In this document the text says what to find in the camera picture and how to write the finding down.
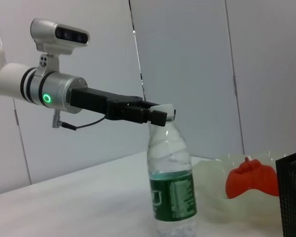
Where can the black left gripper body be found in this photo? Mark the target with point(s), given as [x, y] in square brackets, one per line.
[93, 101]

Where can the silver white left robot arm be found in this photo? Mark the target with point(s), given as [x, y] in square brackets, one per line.
[12, 79]

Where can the black mesh pen holder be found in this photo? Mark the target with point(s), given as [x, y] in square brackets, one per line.
[293, 192]

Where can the clear green-label water bottle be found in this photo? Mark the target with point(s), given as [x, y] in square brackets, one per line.
[172, 192]

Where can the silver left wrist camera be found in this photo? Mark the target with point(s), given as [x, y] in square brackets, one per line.
[64, 34]

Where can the green glass fruit plate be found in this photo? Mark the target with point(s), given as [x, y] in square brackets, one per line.
[212, 177]

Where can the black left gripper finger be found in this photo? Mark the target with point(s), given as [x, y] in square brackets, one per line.
[149, 105]
[158, 118]

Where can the red-orange toy fruit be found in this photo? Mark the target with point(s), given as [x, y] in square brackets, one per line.
[251, 177]

